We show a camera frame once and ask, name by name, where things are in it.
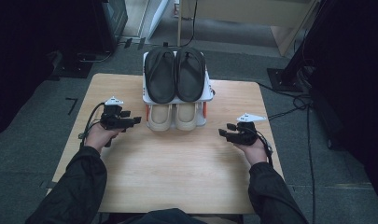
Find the black metal stand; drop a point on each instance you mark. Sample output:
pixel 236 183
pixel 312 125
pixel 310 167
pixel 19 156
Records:
pixel 286 79

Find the black cabinet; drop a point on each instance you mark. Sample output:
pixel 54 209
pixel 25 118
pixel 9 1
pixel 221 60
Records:
pixel 113 21

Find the white board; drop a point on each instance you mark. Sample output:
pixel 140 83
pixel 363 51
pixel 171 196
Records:
pixel 158 18

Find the beige clog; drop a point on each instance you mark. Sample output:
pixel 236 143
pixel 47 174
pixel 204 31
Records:
pixel 159 116
pixel 186 116

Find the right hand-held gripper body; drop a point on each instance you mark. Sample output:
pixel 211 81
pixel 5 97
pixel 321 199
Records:
pixel 245 135

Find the black flip-flop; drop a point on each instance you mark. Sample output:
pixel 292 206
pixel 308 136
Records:
pixel 191 76
pixel 160 77

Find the person's left hand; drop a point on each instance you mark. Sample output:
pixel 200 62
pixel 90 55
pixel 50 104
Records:
pixel 98 138

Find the black stand base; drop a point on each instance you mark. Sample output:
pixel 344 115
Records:
pixel 73 68

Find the person's right hand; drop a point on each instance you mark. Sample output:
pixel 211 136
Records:
pixel 255 154

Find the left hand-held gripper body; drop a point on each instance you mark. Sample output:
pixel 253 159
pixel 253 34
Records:
pixel 112 119

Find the light wooden desk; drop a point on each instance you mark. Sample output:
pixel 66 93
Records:
pixel 239 12

